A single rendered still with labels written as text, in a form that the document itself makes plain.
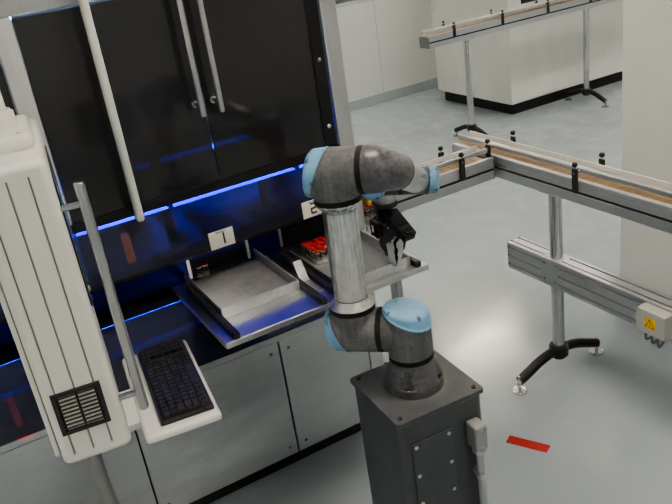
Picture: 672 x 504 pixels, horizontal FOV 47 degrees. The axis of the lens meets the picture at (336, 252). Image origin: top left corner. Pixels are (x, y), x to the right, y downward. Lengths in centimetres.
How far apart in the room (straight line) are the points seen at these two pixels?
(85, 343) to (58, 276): 18
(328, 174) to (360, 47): 628
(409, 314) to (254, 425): 112
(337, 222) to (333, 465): 144
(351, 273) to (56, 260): 68
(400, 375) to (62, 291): 83
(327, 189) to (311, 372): 121
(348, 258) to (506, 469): 136
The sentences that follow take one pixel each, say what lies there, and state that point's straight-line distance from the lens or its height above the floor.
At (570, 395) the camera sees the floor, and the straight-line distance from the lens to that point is 335.
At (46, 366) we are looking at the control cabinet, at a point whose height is 108.
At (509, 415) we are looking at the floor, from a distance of 324.
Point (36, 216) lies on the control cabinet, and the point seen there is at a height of 143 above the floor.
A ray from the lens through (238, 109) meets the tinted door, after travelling 247.
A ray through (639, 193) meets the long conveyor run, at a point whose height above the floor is 93.
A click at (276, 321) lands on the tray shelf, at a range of 225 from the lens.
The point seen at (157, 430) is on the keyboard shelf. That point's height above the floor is 80.
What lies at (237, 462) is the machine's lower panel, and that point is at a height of 17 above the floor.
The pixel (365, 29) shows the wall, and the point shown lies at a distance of 805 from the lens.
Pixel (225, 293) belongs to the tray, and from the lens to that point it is 247.
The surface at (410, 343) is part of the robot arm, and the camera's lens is 192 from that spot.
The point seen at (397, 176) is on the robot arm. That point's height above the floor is 136.
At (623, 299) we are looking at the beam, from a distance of 298.
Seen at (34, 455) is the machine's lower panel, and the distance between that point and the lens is 266.
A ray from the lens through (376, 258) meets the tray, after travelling 253.
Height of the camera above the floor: 195
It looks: 24 degrees down
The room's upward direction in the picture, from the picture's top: 9 degrees counter-clockwise
